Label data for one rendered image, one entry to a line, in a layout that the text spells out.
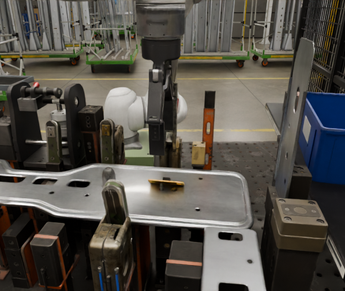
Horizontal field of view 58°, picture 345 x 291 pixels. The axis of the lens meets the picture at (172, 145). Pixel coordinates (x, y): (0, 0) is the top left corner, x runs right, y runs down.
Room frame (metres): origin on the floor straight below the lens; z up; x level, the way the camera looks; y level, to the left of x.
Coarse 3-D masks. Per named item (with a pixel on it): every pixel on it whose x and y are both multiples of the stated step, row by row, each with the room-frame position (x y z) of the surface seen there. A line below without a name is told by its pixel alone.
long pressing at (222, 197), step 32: (0, 160) 0.77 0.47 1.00; (0, 192) 0.61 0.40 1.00; (32, 192) 0.61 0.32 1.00; (64, 192) 0.61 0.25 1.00; (96, 192) 0.61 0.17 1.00; (128, 192) 0.61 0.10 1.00; (160, 192) 0.61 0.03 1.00; (192, 192) 0.61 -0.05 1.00; (224, 192) 0.61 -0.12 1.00; (160, 224) 0.51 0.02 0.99; (192, 224) 0.50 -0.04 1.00; (224, 224) 0.50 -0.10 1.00
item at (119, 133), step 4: (116, 128) 0.84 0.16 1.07; (120, 128) 0.85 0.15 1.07; (116, 132) 0.81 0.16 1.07; (120, 132) 0.84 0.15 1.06; (116, 136) 0.80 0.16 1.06; (120, 136) 0.83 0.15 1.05; (116, 140) 0.80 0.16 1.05; (120, 140) 0.83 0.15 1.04; (100, 144) 0.80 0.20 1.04; (116, 144) 0.80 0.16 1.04; (120, 144) 0.83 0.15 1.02; (124, 144) 0.87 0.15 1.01; (116, 148) 0.80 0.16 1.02; (120, 148) 0.82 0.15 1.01; (124, 148) 0.86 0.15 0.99; (100, 152) 0.81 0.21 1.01; (116, 152) 0.80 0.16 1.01; (120, 152) 0.82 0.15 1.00; (124, 152) 0.86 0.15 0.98; (100, 156) 0.81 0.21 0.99; (116, 156) 0.80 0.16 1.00; (120, 156) 0.82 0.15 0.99; (124, 156) 0.86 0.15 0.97; (116, 160) 0.80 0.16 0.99; (120, 160) 0.82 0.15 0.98; (124, 160) 0.87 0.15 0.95; (116, 164) 0.80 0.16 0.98; (120, 164) 0.82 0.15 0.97; (124, 164) 0.84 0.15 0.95
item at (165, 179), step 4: (148, 180) 0.63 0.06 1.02; (152, 180) 0.63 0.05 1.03; (156, 180) 0.62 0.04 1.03; (160, 180) 0.62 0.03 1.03; (164, 180) 0.62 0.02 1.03; (168, 180) 0.63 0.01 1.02; (168, 184) 0.65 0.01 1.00; (172, 184) 0.64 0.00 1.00; (176, 184) 0.64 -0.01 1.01; (180, 184) 0.63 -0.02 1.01; (184, 184) 0.63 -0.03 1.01
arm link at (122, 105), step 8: (120, 88) 1.45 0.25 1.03; (128, 88) 1.45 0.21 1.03; (112, 96) 1.38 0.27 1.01; (120, 96) 1.38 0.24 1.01; (128, 96) 1.39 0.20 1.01; (136, 96) 1.46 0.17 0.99; (112, 104) 1.37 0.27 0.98; (120, 104) 1.36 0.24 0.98; (128, 104) 1.37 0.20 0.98; (136, 104) 1.39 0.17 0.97; (104, 112) 1.40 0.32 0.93; (112, 112) 1.36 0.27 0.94; (120, 112) 1.36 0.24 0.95; (128, 112) 1.37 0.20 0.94; (136, 112) 1.38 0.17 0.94; (112, 120) 1.36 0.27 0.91; (120, 120) 1.36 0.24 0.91; (128, 120) 1.37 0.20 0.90; (136, 120) 1.38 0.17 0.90; (128, 128) 1.37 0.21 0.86; (136, 128) 1.39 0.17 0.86; (128, 136) 1.38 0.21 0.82
